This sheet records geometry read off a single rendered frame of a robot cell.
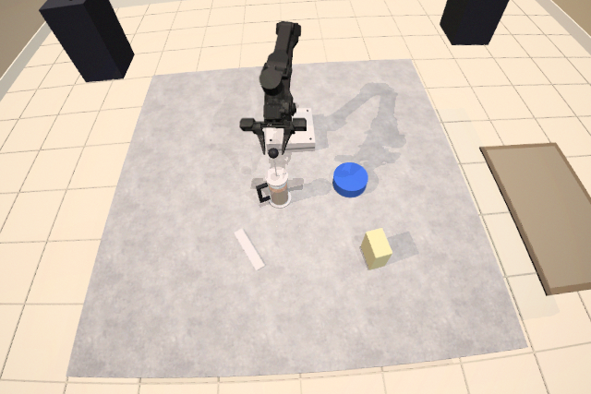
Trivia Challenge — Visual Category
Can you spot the white flat bar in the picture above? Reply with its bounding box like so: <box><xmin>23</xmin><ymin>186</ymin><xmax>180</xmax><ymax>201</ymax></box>
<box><xmin>235</xmin><ymin>229</ymin><xmax>264</xmax><ymax>270</ymax></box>

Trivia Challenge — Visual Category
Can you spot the blue short cylinder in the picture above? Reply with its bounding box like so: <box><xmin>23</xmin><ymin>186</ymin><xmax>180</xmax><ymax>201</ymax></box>
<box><xmin>332</xmin><ymin>162</ymin><xmax>368</xmax><ymax>197</ymax></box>

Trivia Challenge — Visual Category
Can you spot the glass french press with black handle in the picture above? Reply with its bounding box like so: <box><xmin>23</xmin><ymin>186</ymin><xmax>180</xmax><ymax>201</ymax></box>
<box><xmin>256</xmin><ymin>148</ymin><xmax>291</xmax><ymax>209</ymax></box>

